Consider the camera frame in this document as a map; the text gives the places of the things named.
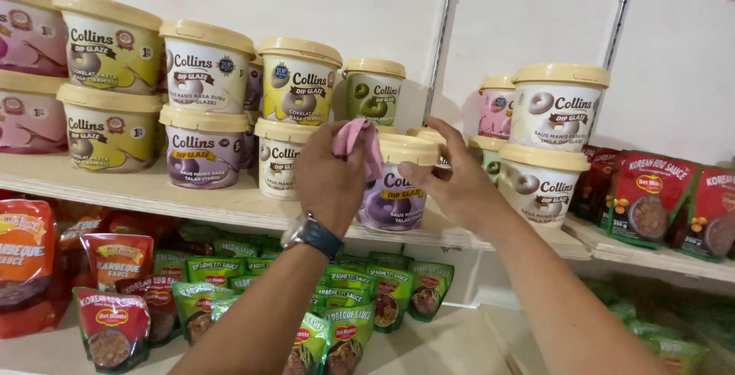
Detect person's right hand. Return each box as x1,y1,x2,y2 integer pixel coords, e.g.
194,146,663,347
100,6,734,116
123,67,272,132
399,117,511,239

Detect person's left hand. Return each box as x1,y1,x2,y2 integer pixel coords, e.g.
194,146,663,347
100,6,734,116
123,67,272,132
293,122,375,239

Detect pink cleaning cloth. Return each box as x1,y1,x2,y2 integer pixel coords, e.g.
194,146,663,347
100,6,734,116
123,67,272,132
331,118,384,183

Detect purple label glaze tub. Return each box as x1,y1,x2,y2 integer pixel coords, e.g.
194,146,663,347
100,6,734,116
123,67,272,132
356,133,442,233

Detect rows of cream-lidded tubs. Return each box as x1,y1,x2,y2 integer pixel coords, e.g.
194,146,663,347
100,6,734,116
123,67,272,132
0,0,611,230

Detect light wooden shelf board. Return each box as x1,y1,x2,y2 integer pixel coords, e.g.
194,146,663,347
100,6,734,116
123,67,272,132
562,214,735,284
0,305,513,375
0,151,592,261

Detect group of green sauce pouches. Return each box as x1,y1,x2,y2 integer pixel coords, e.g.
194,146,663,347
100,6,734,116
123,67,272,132
152,223,456,375
586,276,735,375

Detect red sauce pouch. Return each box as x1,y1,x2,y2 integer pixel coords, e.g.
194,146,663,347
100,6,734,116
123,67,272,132
72,287,152,374
608,150,700,250
116,274,186,348
679,166,735,263
570,144,622,225

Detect small orange-red sauce pouch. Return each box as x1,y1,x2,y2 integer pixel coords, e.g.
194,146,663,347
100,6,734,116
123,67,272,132
80,233,155,293

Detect heap of orange-red pouches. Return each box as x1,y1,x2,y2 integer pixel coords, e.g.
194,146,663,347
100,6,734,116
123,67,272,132
0,188,179,339

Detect large orange sauce pouch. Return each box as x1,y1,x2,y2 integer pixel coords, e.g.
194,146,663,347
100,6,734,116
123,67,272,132
0,199,56,314

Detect silver wristwatch with blue strap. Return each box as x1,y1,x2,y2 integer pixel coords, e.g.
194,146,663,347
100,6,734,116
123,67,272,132
279,211,345,262

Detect metal shelf wall rail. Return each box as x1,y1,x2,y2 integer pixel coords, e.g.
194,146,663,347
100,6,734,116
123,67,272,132
422,0,459,127
602,0,629,72

